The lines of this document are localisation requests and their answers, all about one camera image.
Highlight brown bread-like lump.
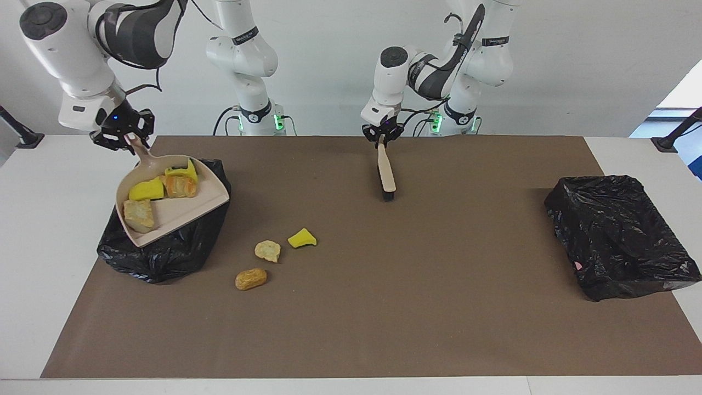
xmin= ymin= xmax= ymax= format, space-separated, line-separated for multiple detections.
xmin=235 ymin=267 xmax=268 ymax=291

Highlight black base power cable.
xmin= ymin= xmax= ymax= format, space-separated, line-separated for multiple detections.
xmin=410 ymin=112 xmax=442 ymax=137
xmin=213 ymin=106 xmax=242 ymax=136

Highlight beige hand brush black bristles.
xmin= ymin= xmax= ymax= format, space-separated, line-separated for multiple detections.
xmin=376 ymin=136 xmax=397 ymax=202

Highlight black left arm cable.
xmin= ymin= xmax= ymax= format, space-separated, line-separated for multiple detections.
xmin=400 ymin=11 xmax=489 ymax=119

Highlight black bag bin pink sticker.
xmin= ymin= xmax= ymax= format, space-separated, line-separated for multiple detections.
xmin=544 ymin=175 xmax=702 ymax=302

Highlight black bag lined bin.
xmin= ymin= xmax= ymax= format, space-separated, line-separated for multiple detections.
xmin=97 ymin=158 xmax=233 ymax=285

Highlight brown table mat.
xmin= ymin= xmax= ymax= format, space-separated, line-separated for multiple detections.
xmin=40 ymin=135 xmax=702 ymax=379

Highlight black camera stand clamp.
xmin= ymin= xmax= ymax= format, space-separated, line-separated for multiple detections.
xmin=0 ymin=105 xmax=46 ymax=149
xmin=651 ymin=106 xmax=702 ymax=154

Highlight notched yellow sponge piece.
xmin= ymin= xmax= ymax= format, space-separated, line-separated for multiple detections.
xmin=165 ymin=159 xmax=199 ymax=183

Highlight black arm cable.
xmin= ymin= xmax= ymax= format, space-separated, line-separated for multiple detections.
xmin=400 ymin=11 xmax=489 ymax=119
xmin=99 ymin=0 xmax=223 ymax=99

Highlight beige brown-edged foam scrap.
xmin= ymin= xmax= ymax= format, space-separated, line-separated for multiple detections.
xmin=163 ymin=174 xmax=198 ymax=199

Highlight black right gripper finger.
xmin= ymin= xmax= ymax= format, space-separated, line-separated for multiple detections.
xmin=134 ymin=110 xmax=155 ymax=149
xmin=90 ymin=132 xmax=126 ymax=151

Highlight rounded yellow sponge piece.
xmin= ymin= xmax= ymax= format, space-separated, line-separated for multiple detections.
xmin=128 ymin=180 xmax=165 ymax=202

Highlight round beige foam scrap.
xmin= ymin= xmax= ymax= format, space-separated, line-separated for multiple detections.
xmin=254 ymin=240 xmax=282 ymax=263

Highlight curved yellow sponge piece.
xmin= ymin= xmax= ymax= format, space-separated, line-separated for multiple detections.
xmin=287 ymin=228 xmax=318 ymax=249

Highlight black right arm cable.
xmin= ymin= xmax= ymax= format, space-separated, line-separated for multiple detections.
xmin=99 ymin=0 xmax=223 ymax=99

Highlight pale beige foam scrap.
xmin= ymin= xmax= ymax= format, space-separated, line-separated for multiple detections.
xmin=123 ymin=199 xmax=156 ymax=234

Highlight beige plastic dustpan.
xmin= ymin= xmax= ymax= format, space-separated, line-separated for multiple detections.
xmin=114 ymin=134 xmax=231 ymax=249

